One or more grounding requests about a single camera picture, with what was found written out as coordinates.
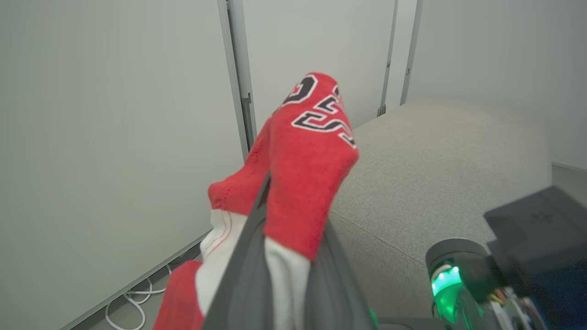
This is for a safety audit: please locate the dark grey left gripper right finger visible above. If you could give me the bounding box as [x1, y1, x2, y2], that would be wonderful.
[305, 221, 377, 330]

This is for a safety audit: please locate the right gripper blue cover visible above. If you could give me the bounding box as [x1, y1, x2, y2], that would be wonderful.
[426, 238, 587, 330]

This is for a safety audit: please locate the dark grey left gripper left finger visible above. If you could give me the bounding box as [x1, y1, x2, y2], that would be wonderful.
[202, 173, 276, 330]

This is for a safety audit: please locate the red and white jersey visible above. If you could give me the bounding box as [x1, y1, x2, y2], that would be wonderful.
[154, 72, 360, 330]

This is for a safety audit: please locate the grey fabric sofa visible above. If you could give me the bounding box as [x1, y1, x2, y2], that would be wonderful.
[328, 98, 553, 321]

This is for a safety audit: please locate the white partition panel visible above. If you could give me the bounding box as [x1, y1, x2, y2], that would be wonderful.
[0, 0, 257, 330]
[227, 0, 399, 138]
[400, 0, 587, 170]

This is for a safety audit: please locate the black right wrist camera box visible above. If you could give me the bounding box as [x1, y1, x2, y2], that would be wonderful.
[484, 186, 587, 294]

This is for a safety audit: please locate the white floor cable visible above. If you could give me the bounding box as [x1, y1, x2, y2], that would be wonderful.
[105, 264, 173, 330]

